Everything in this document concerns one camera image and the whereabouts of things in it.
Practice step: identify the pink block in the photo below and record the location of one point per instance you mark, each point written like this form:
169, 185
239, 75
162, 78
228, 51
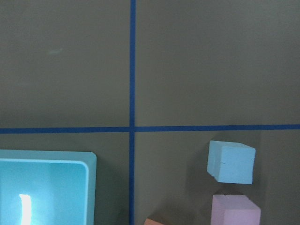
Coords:
234, 210

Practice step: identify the orange block left side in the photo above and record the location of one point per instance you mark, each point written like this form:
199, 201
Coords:
149, 221

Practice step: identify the light blue block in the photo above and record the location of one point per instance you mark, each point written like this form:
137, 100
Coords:
231, 162

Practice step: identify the blue plastic tray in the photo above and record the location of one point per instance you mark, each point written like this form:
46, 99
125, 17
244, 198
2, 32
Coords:
47, 187

